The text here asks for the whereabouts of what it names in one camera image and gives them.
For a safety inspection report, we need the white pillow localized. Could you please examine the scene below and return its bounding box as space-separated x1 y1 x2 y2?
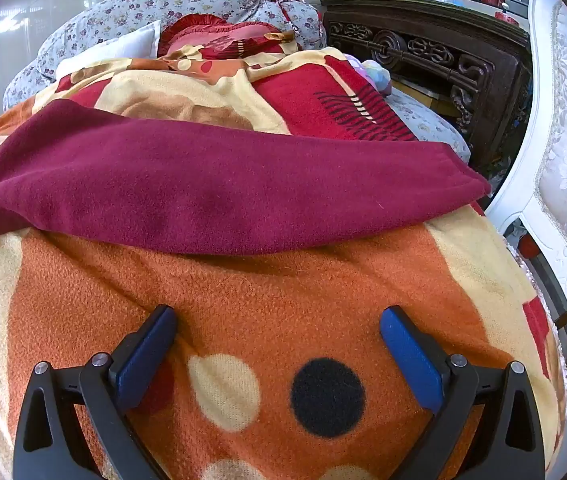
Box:
56 20 162 81

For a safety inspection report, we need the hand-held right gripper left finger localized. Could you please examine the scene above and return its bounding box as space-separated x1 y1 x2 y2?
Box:
12 304 179 480

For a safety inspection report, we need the red ruffled pillow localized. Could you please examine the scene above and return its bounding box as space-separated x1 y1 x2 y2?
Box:
157 12 297 59

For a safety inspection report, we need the pastel soft cloth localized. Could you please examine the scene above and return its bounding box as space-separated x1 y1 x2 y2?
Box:
346 54 393 97

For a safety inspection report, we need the floral bed sheet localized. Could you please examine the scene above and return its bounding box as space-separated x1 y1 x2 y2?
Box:
387 89 472 163

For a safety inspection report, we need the dark carved wooden cabinet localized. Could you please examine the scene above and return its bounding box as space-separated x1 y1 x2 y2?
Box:
320 0 535 171

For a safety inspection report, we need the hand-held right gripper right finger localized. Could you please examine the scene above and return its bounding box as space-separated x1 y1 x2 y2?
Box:
380 305 547 480

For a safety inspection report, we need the orange red patterned blanket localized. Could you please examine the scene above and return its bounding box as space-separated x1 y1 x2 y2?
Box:
0 47 567 480

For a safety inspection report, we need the maroon fleece garment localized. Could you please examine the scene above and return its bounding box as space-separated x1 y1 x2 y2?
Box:
0 99 493 281

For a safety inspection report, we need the floral quilt roll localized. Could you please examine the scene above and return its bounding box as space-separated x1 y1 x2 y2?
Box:
3 0 327 111

